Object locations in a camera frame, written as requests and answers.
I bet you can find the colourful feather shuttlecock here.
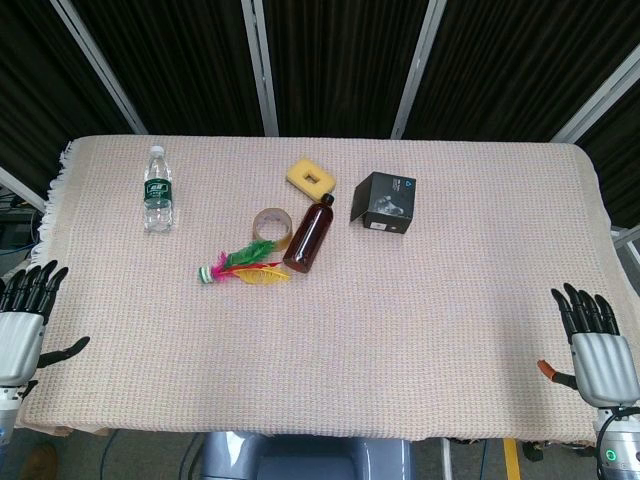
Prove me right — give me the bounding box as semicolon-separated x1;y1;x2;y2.
197;239;292;288

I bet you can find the clear water bottle green label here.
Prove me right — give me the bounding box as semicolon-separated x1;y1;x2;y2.
143;145;174;234

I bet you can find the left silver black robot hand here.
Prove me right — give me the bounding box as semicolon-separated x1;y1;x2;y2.
0;260;91;388

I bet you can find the yellow sponge with hole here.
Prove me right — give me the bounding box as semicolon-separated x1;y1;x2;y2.
286;157;337;193

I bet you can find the brown plastic bottle black cap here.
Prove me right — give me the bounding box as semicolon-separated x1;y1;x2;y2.
282;193;336;274

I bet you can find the black curtain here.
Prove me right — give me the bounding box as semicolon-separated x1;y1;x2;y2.
0;0;640;229

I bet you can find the clear packing tape roll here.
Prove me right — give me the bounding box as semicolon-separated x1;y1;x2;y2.
252;206;294;251

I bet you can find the black cardboard box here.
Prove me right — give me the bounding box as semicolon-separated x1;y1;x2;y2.
348;171;418;236

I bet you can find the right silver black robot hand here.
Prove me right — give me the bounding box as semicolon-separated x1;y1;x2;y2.
536;283;640;407

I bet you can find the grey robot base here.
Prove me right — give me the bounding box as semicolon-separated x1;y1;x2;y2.
198;430;412;480

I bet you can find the beige woven tablecloth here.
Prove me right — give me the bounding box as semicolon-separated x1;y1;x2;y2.
14;134;612;449

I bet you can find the silver aluminium frame post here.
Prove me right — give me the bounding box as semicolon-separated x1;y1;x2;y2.
389;0;447;140
241;0;280;137
552;57;640;144
49;0;149;136

